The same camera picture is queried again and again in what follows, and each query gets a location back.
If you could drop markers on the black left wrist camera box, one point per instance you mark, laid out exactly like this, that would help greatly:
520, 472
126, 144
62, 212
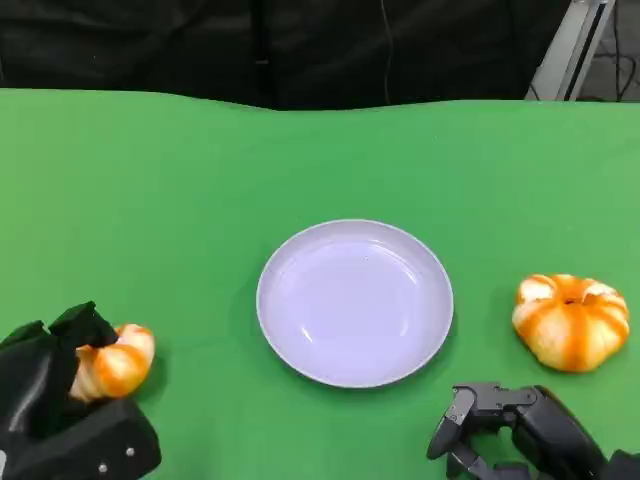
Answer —
90, 445

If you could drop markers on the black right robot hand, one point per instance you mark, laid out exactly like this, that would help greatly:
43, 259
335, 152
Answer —
530, 425

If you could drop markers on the orange white toy bread roll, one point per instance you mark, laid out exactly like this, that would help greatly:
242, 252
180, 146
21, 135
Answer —
120, 365
570, 330

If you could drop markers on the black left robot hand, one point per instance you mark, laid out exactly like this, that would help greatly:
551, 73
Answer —
35, 380

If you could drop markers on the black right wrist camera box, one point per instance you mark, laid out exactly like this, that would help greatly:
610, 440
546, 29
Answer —
625, 467

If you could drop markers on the lilac plate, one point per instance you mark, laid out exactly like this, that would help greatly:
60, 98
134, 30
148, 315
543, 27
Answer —
350, 300

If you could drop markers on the green table cloth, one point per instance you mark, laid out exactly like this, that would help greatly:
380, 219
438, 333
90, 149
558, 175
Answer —
150, 200

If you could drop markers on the silver metal frame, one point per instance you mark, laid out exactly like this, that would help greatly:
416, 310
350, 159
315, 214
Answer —
575, 55

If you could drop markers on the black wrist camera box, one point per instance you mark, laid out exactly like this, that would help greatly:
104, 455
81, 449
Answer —
625, 467
90, 445

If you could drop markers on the black backdrop curtain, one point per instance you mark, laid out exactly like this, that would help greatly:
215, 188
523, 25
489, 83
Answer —
150, 40

